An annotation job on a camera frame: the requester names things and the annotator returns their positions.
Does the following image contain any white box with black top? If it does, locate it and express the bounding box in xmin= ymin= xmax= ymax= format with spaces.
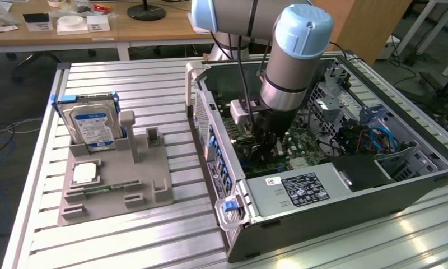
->
xmin=22 ymin=13 xmax=53 ymax=32

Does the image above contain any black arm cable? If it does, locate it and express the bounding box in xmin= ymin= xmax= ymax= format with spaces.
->
xmin=234 ymin=33 xmax=256 ymax=114

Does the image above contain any white floor cable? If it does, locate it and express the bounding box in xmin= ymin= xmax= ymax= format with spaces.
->
xmin=0 ymin=117 xmax=44 ymax=135

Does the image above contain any red wire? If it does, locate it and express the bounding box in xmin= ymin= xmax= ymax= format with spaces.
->
xmin=352 ymin=130 xmax=371 ymax=154

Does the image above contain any black cable to case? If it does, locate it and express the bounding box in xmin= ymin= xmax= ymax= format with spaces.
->
xmin=328 ymin=41 xmax=362 ymax=61

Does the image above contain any wooden desk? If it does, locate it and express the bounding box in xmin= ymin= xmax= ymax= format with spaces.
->
xmin=0 ymin=0 xmax=321 ymax=54

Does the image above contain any open grey PC case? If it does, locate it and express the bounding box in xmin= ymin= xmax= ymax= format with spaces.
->
xmin=185 ymin=52 xmax=448 ymax=263

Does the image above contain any wooden cabinet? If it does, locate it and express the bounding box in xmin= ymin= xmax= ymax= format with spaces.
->
xmin=313 ymin=0 xmax=413 ymax=65

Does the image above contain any green RAM stick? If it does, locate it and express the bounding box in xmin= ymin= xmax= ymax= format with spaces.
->
xmin=82 ymin=183 xmax=128 ymax=196

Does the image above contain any silver CPU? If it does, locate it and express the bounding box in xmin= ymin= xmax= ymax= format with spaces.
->
xmin=73 ymin=163 xmax=97 ymax=184

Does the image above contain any white paper stack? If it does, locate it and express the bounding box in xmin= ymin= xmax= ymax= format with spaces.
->
xmin=188 ymin=12 xmax=214 ymax=34

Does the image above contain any green motherboard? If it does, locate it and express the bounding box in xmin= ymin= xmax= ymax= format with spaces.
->
xmin=208 ymin=96 xmax=333 ymax=180

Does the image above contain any white box with tape roll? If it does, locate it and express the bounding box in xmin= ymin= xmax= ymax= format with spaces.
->
xmin=56 ymin=15 xmax=89 ymax=36

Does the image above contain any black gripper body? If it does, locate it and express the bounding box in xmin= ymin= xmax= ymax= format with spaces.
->
xmin=253 ymin=110 xmax=294 ymax=141

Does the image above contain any perforated metal drive cage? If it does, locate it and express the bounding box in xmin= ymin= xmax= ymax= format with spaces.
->
xmin=305 ymin=81 xmax=358 ymax=135

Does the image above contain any hard disk with blue bracket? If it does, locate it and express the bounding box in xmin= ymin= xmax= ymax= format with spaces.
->
xmin=50 ymin=91 xmax=121 ymax=154

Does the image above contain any metal disk bay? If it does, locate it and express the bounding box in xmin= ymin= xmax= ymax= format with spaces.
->
xmin=372 ymin=145 xmax=441 ymax=183

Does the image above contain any white desk frame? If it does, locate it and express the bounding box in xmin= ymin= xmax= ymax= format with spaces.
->
xmin=393 ymin=0 xmax=448 ymax=76

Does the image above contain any grey parts rack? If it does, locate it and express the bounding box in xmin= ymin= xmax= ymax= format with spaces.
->
xmin=58 ymin=110 xmax=176 ymax=227

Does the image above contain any grey power supply unit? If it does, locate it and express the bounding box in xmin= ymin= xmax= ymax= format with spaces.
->
xmin=245 ymin=163 xmax=353 ymax=218

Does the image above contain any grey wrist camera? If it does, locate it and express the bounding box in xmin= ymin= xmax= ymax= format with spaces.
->
xmin=229 ymin=99 xmax=264 ymax=126

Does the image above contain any black round lamp base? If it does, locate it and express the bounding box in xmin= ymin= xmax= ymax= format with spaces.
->
xmin=126 ymin=0 xmax=166 ymax=21

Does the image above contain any blue floor cable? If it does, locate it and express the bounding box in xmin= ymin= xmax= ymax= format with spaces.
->
xmin=0 ymin=131 xmax=16 ymax=242

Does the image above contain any blue wire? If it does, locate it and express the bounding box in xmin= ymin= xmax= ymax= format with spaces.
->
xmin=369 ymin=127 xmax=399 ymax=154

